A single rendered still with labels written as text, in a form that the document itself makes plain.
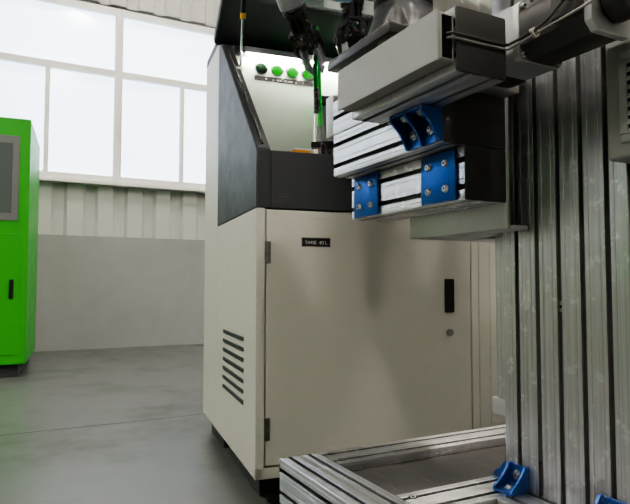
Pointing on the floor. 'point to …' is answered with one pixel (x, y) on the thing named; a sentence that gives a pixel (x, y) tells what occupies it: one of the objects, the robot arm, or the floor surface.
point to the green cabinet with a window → (7, 244)
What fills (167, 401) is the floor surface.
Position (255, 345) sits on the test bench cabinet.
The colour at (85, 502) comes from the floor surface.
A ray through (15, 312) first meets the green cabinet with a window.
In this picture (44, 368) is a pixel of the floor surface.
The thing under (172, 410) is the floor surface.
